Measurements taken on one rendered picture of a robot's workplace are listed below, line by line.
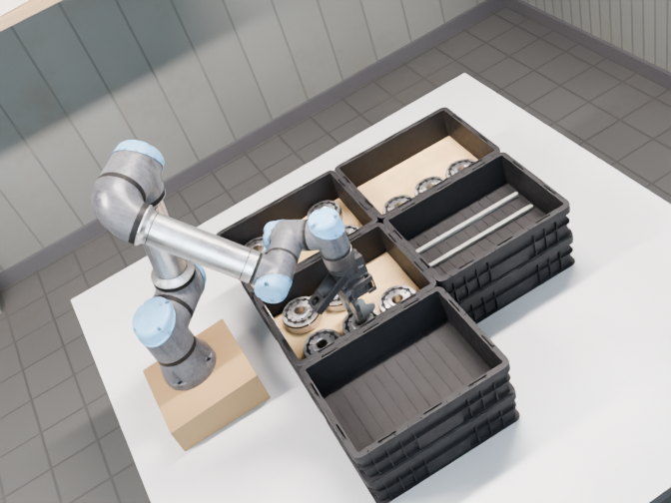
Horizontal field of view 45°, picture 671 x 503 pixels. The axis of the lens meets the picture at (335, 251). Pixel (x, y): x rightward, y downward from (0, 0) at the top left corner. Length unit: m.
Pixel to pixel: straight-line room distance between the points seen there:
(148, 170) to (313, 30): 2.42
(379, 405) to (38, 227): 2.59
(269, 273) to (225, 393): 0.46
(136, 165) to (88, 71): 2.03
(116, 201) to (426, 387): 0.82
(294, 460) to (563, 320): 0.77
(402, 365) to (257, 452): 0.44
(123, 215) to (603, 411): 1.17
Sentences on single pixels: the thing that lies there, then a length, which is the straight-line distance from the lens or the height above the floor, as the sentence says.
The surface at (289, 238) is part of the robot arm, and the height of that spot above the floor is 1.18.
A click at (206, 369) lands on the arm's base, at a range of 2.17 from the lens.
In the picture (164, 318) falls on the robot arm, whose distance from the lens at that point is 2.05.
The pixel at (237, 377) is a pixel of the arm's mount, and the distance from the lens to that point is 2.13.
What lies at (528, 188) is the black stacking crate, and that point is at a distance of 2.23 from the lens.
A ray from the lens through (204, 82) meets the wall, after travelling 4.04.
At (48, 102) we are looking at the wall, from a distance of 3.88.
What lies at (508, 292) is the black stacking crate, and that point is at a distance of 2.15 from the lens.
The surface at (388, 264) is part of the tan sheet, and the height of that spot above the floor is 0.83.
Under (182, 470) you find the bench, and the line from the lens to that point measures 2.17.
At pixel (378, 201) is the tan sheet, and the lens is 2.38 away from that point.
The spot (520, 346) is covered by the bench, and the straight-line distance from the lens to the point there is 2.10.
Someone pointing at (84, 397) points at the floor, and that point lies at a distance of 3.52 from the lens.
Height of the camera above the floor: 2.38
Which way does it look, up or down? 43 degrees down
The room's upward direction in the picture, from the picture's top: 22 degrees counter-clockwise
